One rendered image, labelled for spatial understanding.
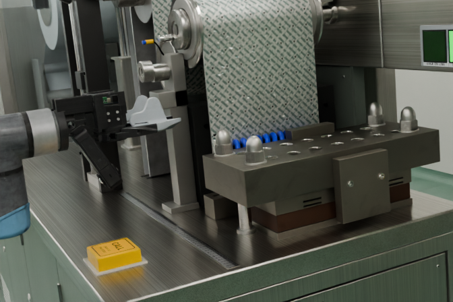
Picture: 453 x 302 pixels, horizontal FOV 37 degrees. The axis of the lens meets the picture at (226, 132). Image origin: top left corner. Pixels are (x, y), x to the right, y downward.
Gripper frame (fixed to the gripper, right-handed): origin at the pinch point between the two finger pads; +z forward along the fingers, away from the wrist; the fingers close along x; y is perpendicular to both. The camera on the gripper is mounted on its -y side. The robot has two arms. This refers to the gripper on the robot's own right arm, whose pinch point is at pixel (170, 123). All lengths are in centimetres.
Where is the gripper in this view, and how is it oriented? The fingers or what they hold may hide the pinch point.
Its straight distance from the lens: 119.4
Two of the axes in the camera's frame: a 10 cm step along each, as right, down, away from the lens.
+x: -4.4, -1.0, 8.9
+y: -1.0, -9.8, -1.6
